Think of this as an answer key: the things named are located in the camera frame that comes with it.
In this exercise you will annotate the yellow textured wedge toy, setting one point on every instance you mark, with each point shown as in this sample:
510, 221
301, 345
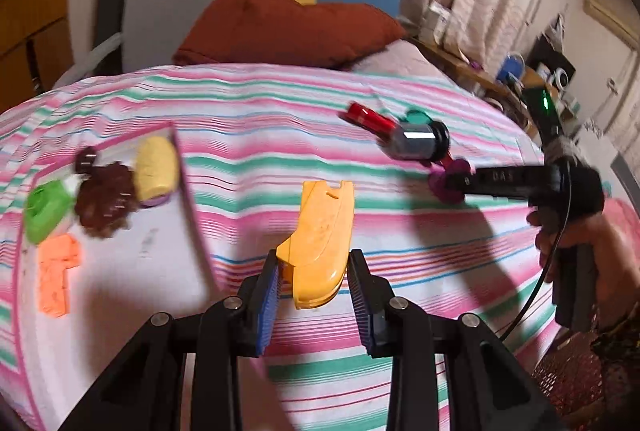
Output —
156, 171

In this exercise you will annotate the wooden side shelf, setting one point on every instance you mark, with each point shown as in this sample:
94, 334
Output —
482, 85

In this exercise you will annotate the pink-rimmed white tray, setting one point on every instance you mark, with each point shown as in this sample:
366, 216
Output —
149, 343

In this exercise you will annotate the striped pink green tablecloth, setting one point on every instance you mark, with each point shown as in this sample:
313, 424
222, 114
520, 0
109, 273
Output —
250, 136

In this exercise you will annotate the teal plastic flanged piece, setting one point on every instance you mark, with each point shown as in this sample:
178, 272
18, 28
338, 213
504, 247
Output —
416, 117

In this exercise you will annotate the dark brown spinning top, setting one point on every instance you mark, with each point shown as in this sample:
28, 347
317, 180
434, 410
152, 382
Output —
106, 195

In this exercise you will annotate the red metallic cylinder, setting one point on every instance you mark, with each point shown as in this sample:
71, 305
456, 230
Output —
369, 120

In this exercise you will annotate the rust red cushion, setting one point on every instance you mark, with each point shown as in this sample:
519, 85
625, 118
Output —
285, 32

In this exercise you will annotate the person's right hand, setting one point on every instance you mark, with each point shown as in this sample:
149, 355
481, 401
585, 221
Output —
617, 286

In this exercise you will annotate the yellow-orange plastic comb case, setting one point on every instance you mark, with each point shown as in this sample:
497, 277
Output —
315, 255

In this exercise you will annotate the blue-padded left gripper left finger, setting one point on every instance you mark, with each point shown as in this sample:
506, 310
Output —
260, 295

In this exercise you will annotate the small white box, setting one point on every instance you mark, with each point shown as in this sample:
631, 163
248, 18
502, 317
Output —
434, 24

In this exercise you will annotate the green white round toy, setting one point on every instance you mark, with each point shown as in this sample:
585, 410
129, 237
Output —
45, 208

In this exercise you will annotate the orange linked cubes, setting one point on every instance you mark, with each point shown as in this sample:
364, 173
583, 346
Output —
55, 256

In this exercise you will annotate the blue mug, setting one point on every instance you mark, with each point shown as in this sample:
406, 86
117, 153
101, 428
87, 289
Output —
514, 65

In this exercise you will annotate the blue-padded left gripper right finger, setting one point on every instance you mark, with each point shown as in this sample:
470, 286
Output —
370, 296

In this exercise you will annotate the magenta plastic plunger toy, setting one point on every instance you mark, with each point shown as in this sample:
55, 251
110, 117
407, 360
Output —
443, 181

